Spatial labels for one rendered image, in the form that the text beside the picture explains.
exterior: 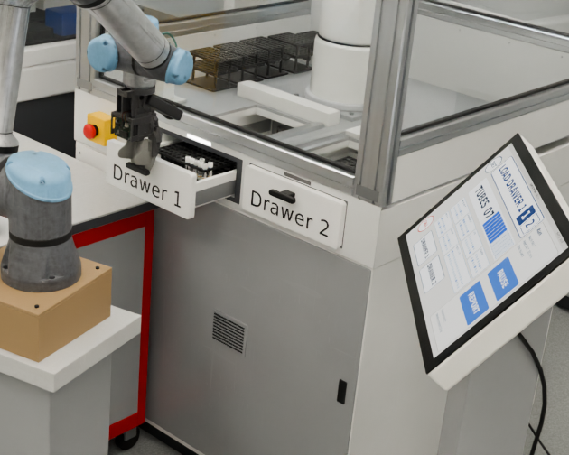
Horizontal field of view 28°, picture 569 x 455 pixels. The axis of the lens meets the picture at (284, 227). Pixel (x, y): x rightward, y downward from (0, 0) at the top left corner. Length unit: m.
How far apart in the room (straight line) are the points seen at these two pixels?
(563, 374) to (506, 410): 1.85
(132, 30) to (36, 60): 1.21
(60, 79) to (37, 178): 1.43
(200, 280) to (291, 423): 0.43
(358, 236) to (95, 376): 0.64
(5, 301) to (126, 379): 0.98
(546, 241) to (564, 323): 2.43
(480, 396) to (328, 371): 0.70
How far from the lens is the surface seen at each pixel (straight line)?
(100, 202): 2.81
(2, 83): 2.15
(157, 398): 3.15
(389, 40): 2.32
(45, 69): 3.43
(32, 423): 2.24
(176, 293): 2.95
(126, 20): 2.19
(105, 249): 2.80
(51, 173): 2.08
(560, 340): 4.09
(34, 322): 2.09
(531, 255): 1.79
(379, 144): 2.38
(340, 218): 2.47
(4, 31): 2.14
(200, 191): 2.60
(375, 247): 2.45
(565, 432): 3.57
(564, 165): 3.13
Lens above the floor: 1.84
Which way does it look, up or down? 23 degrees down
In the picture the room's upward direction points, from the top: 5 degrees clockwise
